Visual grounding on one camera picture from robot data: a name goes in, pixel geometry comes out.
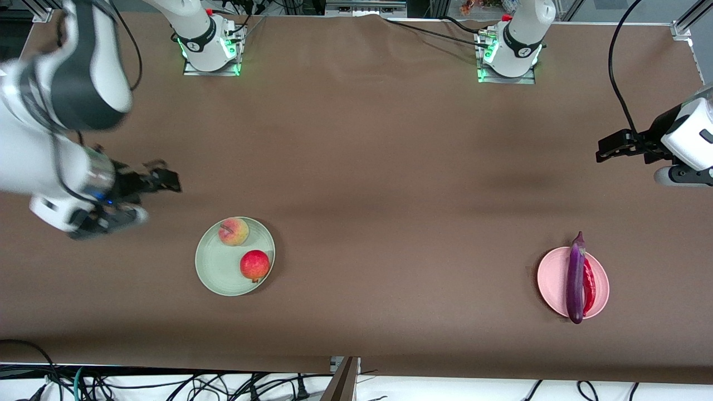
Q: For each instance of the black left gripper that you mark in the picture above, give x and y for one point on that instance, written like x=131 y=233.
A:
x=653 y=139

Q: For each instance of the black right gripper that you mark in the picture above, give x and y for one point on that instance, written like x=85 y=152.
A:
x=127 y=182

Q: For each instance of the yellow pink peach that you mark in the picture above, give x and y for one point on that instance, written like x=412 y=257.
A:
x=234 y=231

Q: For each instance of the red pomegranate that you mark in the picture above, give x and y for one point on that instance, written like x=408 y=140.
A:
x=255 y=265

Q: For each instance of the purple eggplant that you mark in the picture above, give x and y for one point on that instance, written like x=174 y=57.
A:
x=575 y=278

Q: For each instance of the red chili pepper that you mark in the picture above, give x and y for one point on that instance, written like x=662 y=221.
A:
x=590 y=287

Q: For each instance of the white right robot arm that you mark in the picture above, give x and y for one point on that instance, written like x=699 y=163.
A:
x=195 y=22

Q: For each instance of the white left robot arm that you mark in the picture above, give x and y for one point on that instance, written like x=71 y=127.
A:
x=523 y=33

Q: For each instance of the light green round plate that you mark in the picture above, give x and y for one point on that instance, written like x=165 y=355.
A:
x=217 y=273

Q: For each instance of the aluminium corner profile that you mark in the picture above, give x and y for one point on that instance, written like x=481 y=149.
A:
x=39 y=11
x=690 y=19

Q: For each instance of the pink round plate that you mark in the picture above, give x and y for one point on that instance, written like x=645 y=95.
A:
x=551 y=284

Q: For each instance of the brown table cover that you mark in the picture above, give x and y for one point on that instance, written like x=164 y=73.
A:
x=445 y=139

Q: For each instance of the orange background toy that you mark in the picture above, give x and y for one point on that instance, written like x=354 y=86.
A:
x=470 y=6

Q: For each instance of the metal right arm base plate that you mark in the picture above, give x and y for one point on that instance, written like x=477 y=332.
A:
x=211 y=72

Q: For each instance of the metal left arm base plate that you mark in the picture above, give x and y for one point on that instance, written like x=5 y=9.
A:
x=507 y=81

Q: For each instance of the aluminium frame rail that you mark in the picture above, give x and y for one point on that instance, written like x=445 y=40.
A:
x=365 y=6

